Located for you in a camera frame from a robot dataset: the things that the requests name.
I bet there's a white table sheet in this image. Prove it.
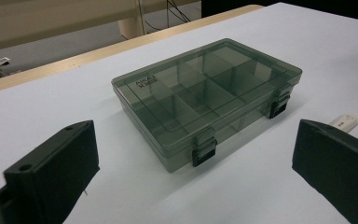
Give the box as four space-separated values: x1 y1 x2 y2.
0 2 358 224

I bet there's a light wooden table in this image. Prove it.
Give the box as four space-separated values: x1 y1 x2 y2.
0 4 265 97

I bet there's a bunch of black cables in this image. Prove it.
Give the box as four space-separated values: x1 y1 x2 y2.
138 0 191 35

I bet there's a black curtain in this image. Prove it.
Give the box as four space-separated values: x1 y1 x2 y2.
200 0 358 23

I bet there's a small white plastic piece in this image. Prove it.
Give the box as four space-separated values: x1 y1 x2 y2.
328 113 358 134

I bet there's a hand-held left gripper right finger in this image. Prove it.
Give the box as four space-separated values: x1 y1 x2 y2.
292 119 358 224

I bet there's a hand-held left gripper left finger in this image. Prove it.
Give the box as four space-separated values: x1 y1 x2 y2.
0 119 101 224

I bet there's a beige desk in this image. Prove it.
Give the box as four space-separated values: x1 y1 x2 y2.
0 0 201 83

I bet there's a smoky clear compartment box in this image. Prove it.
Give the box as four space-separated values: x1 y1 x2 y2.
111 37 303 174

